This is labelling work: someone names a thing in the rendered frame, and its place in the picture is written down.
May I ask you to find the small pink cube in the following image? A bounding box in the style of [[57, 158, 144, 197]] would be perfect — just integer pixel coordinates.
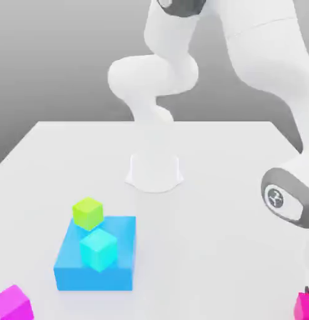
[[293, 291, 309, 320]]

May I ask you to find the small cyan cube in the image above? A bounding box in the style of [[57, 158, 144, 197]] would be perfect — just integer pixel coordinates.
[[79, 227, 118, 273]]

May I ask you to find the small lime green cube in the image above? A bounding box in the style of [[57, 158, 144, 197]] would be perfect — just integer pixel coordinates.
[[72, 196, 104, 231]]

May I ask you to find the small magenta cube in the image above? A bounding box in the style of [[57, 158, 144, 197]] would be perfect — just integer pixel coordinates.
[[0, 284, 35, 320]]

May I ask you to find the large blue box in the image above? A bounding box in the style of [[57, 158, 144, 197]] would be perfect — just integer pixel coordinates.
[[53, 215, 137, 292]]

